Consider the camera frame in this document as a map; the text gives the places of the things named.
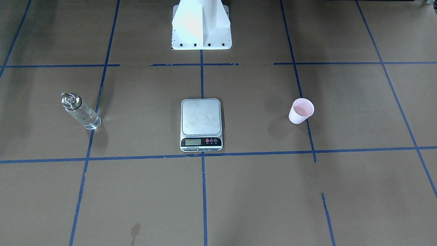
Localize pink paper cup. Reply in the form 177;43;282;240
288;98;315;124

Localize glass sauce bottle metal spout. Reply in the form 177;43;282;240
61;91;101;130

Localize digital kitchen scale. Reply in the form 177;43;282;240
180;98;224;152

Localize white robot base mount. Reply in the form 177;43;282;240
171;0;232;50

